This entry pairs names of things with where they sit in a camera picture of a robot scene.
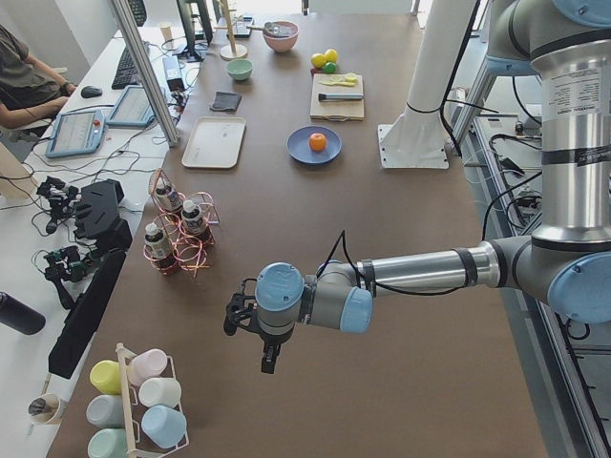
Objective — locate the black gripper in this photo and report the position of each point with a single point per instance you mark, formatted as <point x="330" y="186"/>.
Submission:
<point x="268" y="342"/>

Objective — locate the orange fruit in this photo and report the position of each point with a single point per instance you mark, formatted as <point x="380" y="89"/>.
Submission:
<point x="317" y="142"/>

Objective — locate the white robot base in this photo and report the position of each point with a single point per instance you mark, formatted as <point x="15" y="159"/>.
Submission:
<point x="416" y="139"/>

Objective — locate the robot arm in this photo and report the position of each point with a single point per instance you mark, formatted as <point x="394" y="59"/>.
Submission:
<point x="564" y="263"/>

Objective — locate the blue plate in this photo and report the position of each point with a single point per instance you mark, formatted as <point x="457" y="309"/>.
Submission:
<point x="297" y="146"/>

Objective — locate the cup rack with cups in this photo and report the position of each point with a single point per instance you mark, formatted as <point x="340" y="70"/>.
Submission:
<point x="138" y="411"/>

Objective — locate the bottle lower left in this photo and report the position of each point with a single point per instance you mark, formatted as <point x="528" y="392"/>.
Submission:
<point x="192" y="219"/>

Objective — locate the bottle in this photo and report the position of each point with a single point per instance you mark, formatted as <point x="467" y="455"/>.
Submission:
<point x="167" y="197"/>
<point x="158" y="247"/>
<point x="192" y="219"/>

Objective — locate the bottle lower right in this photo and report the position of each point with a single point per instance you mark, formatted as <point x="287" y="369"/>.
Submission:
<point x="158" y="247"/>

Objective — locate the bottle top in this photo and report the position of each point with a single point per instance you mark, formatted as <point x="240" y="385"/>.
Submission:
<point x="167" y="197"/>

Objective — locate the cream tray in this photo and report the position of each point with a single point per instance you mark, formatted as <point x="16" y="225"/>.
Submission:
<point x="214" y="143"/>

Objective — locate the grey cloth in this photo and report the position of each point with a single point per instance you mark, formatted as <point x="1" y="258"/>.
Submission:
<point x="226" y="102"/>

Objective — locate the metal muddler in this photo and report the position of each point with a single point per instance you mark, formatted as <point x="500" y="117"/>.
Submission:
<point x="339" y="97"/>

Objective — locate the wooden cutting board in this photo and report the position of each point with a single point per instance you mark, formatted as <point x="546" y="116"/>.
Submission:
<point x="338" y="110"/>

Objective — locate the yellow knife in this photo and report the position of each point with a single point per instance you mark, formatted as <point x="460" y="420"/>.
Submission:
<point x="351" y="78"/>

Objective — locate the teach pendant tablet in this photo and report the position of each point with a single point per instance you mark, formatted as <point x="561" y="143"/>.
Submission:
<point x="132" y="110"/>
<point x="76" y="134"/>

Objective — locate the green bowl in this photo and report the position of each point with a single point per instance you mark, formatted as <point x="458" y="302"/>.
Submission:
<point x="239" y="69"/>

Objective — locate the yellow lemon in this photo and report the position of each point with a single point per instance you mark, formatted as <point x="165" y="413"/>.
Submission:
<point x="318" y="60"/>
<point x="331" y="55"/>

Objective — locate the wooden mug tree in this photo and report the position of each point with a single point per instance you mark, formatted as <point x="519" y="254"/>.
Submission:
<point x="233" y="50"/>

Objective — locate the black keyboard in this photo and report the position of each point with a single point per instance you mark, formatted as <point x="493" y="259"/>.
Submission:
<point x="126" y="72"/>

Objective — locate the pink bowl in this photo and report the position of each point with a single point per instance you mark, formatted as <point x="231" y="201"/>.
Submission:
<point x="284" y="43"/>

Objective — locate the metal ice scoop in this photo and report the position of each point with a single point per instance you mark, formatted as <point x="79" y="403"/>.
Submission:
<point x="274" y="28"/>

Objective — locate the person at desk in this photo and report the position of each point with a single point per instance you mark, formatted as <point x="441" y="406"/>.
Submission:
<point x="30" y="89"/>

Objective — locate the copper wire bottle rack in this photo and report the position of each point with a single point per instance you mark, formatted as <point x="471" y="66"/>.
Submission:
<point x="189" y="251"/>

